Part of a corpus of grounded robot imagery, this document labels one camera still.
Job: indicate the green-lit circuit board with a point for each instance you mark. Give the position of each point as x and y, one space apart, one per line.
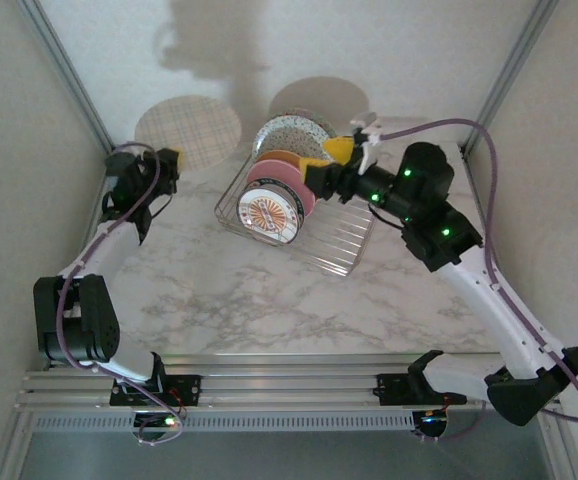
431 420
169 422

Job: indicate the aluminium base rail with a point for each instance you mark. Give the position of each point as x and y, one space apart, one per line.
289 385

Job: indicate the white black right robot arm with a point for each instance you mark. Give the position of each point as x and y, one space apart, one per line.
489 310

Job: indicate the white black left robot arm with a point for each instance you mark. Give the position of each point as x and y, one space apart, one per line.
104 255

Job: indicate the sunburst print white plate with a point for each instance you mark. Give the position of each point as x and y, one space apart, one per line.
266 215

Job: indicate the aluminium frame post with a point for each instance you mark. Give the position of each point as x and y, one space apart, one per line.
62 60
516 60

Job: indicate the speckled confetti pattern plate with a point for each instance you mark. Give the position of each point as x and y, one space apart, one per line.
289 132

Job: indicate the pink plate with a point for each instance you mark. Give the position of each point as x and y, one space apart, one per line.
279 172

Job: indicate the plaid checked round plate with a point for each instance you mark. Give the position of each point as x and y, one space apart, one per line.
189 130

